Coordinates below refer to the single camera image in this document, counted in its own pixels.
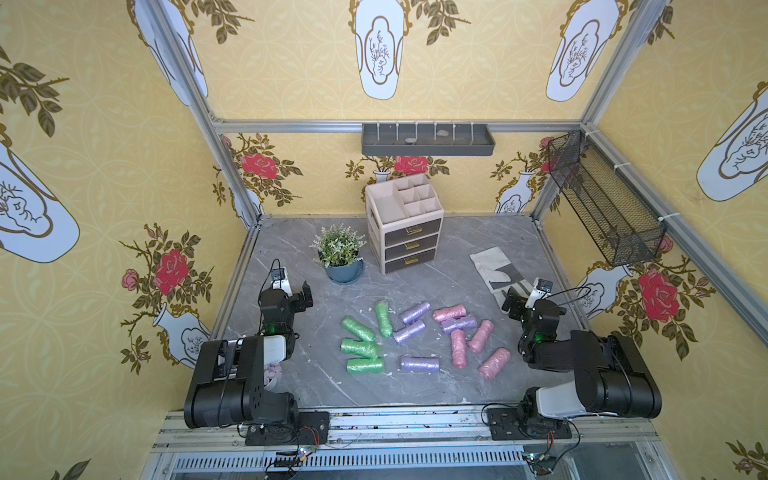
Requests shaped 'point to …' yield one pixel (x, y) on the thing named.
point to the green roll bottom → (365, 366)
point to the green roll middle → (362, 348)
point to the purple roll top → (424, 308)
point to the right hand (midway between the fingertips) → (525, 292)
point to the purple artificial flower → (271, 371)
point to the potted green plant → (338, 251)
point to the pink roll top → (444, 314)
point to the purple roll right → (465, 323)
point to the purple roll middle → (409, 332)
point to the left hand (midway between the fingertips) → (293, 283)
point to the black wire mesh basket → (624, 226)
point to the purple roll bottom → (420, 364)
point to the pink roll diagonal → (483, 333)
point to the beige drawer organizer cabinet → (404, 220)
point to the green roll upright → (386, 328)
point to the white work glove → (500, 273)
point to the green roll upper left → (358, 330)
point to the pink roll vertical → (459, 348)
